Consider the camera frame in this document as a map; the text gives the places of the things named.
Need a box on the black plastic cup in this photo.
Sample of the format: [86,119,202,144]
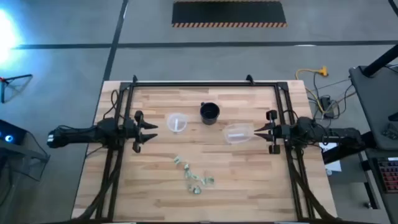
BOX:
[200,101,221,126]

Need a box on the round clear plastic container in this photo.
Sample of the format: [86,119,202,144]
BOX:
[166,112,190,134]

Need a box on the keyboard with coloured keys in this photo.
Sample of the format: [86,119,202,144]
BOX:
[376,156,398,194]

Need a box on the black power strip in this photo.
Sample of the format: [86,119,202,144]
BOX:
[320,95,335,119]

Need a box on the black hazard-striped floor mat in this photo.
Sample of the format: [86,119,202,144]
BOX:
[171,0,288,29]

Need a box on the black wire mesh basket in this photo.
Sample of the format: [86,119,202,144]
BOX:
[0,145,51,182]

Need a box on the black box with blue light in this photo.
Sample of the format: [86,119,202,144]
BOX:
[0,119,28,146]

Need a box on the black slanted pole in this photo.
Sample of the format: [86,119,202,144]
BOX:
[362,43,398,78]

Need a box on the oblong clear plastic container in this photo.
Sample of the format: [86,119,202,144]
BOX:
[222,123,255,145]

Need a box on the grey desk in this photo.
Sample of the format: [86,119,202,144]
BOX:
[348,63,398,151]

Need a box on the black desk support beam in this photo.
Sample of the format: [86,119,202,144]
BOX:
[322,130,377,165]

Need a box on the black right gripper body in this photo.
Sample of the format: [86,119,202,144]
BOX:
[266,109,292,155]

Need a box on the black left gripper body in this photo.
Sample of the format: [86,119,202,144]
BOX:
[124,110,145,154]

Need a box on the black wire triangle stand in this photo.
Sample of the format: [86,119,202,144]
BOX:
[0,73,34,105]

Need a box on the white paper sheet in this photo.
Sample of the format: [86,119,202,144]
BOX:
[318,142,343,173]

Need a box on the small black patterned device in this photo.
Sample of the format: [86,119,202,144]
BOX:
[381,122,398,141]

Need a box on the yellow extension cable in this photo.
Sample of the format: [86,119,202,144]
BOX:
[294,65,330,115]

